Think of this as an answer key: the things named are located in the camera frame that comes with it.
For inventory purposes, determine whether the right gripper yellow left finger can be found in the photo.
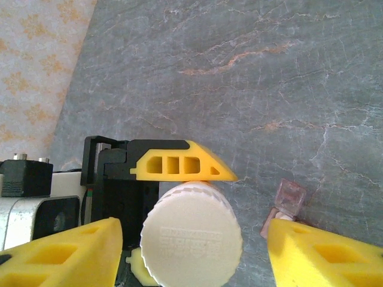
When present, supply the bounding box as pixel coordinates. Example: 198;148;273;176
0;217;124;287

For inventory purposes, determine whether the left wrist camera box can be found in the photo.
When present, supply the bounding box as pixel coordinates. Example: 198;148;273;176
0;152;82;252

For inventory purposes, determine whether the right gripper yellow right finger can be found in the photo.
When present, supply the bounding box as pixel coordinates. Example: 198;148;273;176
266;218;383;287

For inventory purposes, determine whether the brown weekly pill organizer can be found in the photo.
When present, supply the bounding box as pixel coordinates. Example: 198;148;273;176
259;178;308;240

